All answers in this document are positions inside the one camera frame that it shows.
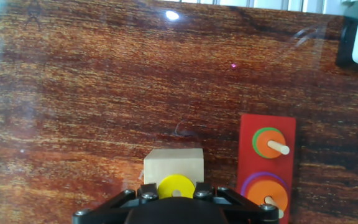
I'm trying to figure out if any wooden peg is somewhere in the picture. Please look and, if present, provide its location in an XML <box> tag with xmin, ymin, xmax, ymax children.
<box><xmin>264</xmin><ymin>195</ymin><xmax>285</xmax><ymax>219</ymax></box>
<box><xmin>267</xmin><ymin>139</ymin><xmax>291</xmax><ymax>156</ymax></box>

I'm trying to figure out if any orange disc on purple disc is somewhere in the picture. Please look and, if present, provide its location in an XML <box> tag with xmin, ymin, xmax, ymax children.
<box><xmin>247</xmin><ymin>180</ymin><xmax>289</xmax><ymax>212</ymax></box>

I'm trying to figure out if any orange disc on green disc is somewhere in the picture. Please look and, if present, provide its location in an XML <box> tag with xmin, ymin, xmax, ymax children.
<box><xmin>255</xmin><ymin>129</ymin><xmax>287</xmax><ymax>159</ymax></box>

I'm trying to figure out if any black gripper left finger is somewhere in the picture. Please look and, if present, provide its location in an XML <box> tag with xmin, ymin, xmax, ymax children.
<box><xmin>72</xmin><ymin>183</ymin><xmax>160</xmax><ymax>224</ymax></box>

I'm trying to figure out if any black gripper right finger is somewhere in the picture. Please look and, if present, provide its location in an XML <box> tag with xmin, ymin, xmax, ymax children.
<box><xmin>193</xmin><ymin>182</ymin><xmax>280</xmax><ymax>224</ymax></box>

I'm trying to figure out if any plain wooden cube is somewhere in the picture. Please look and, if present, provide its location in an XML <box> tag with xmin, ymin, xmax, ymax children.
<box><xmin>143</xmin><ymin>148</ymin><xmax>205</xmax><ymax>187</ymax></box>

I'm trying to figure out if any red Hanoi base board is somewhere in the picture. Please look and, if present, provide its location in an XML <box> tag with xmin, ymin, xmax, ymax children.
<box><xmin>236</xmin><ymin>113</ymin><xmax>297</xmax><ymax>224</ymax></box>

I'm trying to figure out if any large purple Hanoi disc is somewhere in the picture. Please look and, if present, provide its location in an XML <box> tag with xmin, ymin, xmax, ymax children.
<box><xmin>240</xmin><ymin>171</ymin><xmax>289</xmax><ymax>200</ymax></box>

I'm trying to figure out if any yellow Hanoi disc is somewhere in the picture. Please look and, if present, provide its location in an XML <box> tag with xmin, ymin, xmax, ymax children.
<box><xmin>157</xmin><ymin>174</ymin><xmax>196</xmax><ymax>200</ymax></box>

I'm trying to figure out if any green Hanoi disc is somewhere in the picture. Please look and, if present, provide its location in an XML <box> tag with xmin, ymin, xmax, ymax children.
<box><xmin>252</xmin><ymin>126</ymin><xmax>284</xmax><ymax>159</ymax></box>

